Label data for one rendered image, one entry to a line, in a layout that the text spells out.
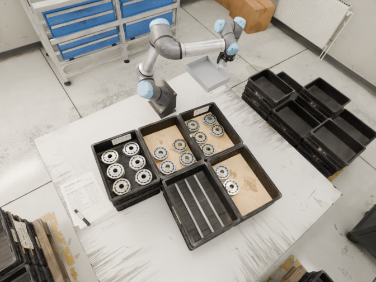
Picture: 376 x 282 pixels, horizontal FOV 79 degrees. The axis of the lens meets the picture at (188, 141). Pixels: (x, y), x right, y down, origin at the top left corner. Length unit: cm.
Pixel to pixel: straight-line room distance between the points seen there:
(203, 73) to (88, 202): 118
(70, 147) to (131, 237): 78
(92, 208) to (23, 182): 123
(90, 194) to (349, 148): 222
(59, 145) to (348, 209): 270
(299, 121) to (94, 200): 205
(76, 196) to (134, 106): 82
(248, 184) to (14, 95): 287
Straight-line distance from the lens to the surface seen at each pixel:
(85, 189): 166
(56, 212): 247
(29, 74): 366
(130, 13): 319
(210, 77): 172
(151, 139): 160
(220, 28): 152
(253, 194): 153
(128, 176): 149
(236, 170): 155
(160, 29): 140
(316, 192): 189
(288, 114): 265
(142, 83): 167
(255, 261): 157
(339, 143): 255
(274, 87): 269
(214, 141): 163
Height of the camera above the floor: 218
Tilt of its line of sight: 58 degrees down
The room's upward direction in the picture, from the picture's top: 9 degrees clockwise
